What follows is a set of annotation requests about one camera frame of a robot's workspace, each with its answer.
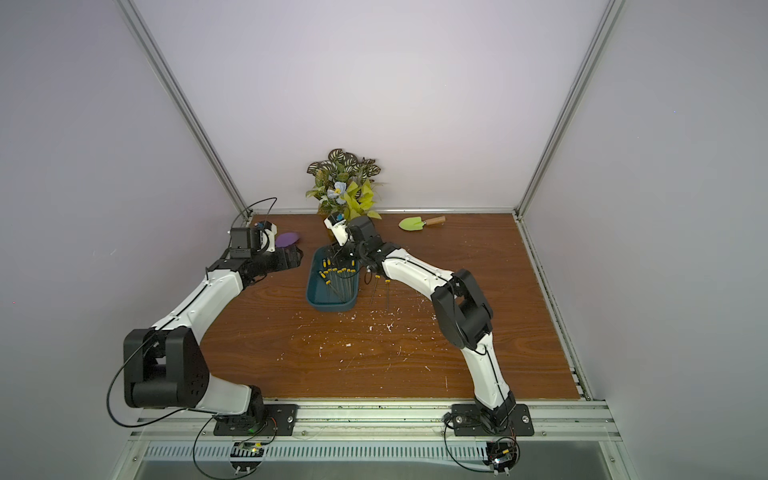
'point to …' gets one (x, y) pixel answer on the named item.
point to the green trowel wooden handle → (415, 223)
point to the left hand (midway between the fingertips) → (293, 251)
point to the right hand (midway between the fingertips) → (326, 242)
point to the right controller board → (501, 454)
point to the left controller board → (247, 449)
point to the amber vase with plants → (344, 186)
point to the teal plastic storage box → (340, 294)
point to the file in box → (326, 262)
